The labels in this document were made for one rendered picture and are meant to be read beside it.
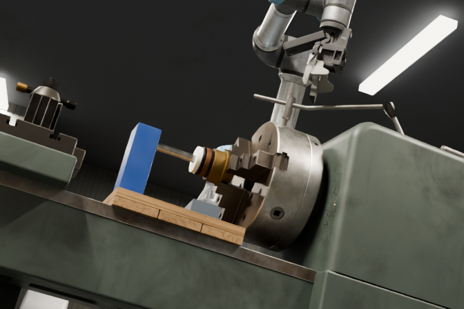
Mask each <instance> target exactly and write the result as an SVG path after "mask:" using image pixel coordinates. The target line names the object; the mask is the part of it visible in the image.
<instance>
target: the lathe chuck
mask: <svg viewBox="0 0 464 309"><path fill-rule="evenodd" d="M252 148H253V154H254V153H256V152H257V151H258V150H261V151H264V152H267V153H269V154H272V155H273V156H274V155H276V154H277V153H278V154H279V155H281V154H282V153H284V154H286V157H288V158H287V165H286V170H284V171H283V172H280V171H279V168H277V167H274V168H272V169H271V170H270V171H268V172H267V173H266V174H264V175H263V176H261V177H260V178H259V179H258V180H256V181H254V182H253V181H249V180H247V179H244V178H242V177H238V176H235V175H234V177H233V181H232V184H233V185H235V186H239V187H241V188H244V189H245V190H246V191H249V192H250V193H249V194H248V195H247V196H246V199H245V200H244V203H243V206H242V209H241V211H240V214H239V217H238V220H237V222H236V224H235V225H236V226H239V227H243V228H246V230H245V234H244V239H243V242H246V243H249V244H252V245H255V246H258V247H261V248H270V247H272V246H274V245H275V244H276V243H277V242H279V240H281V238H282V237H283V236H284V234H285V233H286V231H287V230H288V229H289V227H290V225H291V223H292V222H293V220H294V218H295V216H296V214H297V211H298V209H299V207H300V204H301V202H302V198H303V197H304V193H305V190H306V187H307V182H308V178H309V172H310V167H311V144H310V141H309V138H308V136H307V135H306V134H305V133H303V132H300V131H298V130H294V129H293V128H289V127H287V126H284V125H282V124H279V123H276V122H274V121H269V122H266V123H265V124H263V125H262V126H261V127H260V128H259V129H258V130H257V131H256V133H255V134H254V135H253V136H252ZM275 207H281V208H282V209H283V210H284V214H283V216H282V217H281V218H279V219H274V218H272V217H271V215H270V212H271V210H272V209H273V208H275Z"/></svg>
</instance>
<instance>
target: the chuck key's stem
mask: <svg viewBox="0 0 464 309"><path fill-rule="evenodd" d="M295 101H296V98H295V97H293V96H288V98H287V103H286V105H285V107H284V111H283V114H282V123H281V124H282V125H284V126H286V125H287V122H288V120H290V117H291V113H292V110H293V104H294V103H295Z"/></svg>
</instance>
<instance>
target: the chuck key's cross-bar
mask: <svg viewBox="0 0 464 309"><path fill-rule="evenodd" d="M254 98H255V99H260V100H264V101H269V102H272V103H278V104H281V105H284V106H285V105H286V103H287V102H286V101H283V100H280V99H274V98H271V97H266V96H262V95H259V94H254ZM293 107H294V108H298V109H301V110H363V109H383V105H382V104H370V105H338V106H304V105H301V104H297V103H294V104H293Z"/></svg>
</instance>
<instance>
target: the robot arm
mask: <svg viewBox="0 0 464 309"><path fill-rule="evenodd" d="M269 2H270V3H272V4H271V6H270V8H269V11H268V13H267V15H266V17H265V18H264V21H263V23H262V25H261V26H259V27H258V28H257V29H256V31H255V32H254V35H253V48H254V50H255V53H256V54H257V55H258V57H259V58H260V59H261V60H262V61H263V62H264V63H266V64H267V65H268V66H271V67H274V68H277V69H280V71H279V74H278V75H279V77H280V78H281V84H280V88H279V91H278V95H277V99H280V100H283V101H287V98H288V96H293V97H295V98H296V101H295V103H297V104H302V99H303V97H304V93H305V89H306V87H307V86H309V85H310V84H311V92H310V95H309V96H310V99H311V102H312V103H313V104H314V103H315V100H316V95H317V93H322V92H332V91H333V90H334V86H333V84H331V83H329V82H328V81H327V75H328V74H329V73H331V74H343V70H344V67H345V63H346V60H347V57H348V50H347V47H348V44H349V40H350V39H351V36H352V33H351V29H349V28H348V27H349V22H350V19H351V14H352V12H353V9H354V4H355V2H356V0H269ZM296 11H299V12H303V13H306V14H310V15H313V16H315V17H317V19H318V20H319V21H320V22H321V24H320V31H319V32H315V33H313V34H309V35H306V36H303V37H300V38H295V37H291V36H288V35H285V34H284V32H285V30H286V29H287V27H288V25H289V24H290V22H291V20H292V19H293V16H294V14H295V13H296ZM325 35H327V36H325ZM284 107H285V106H284V105H281V104H278V103H275V106H274V109H273V114H272V116H271V121H274V122H276V123H279V124H281V123H282V114H283V111H284ZM299 111H300V109H298V108H293V110H292V113H291V117H290V120H288V122H287V125H286V126H287V127H289V128H293V129H295V126H296V121H297V119H298V114H299ZM212 189H213V183H211V182H208V181H207V182H206V185H205V187H204V189H203V191H202V193H201V194H200V196H199V197H198V198H197V200H200V201H204V202H207V203H211V204H213V205H217V204H216V203H215V201H216V199H217V197H218V194H216V193H214V191H213V190H212Z"/></svg>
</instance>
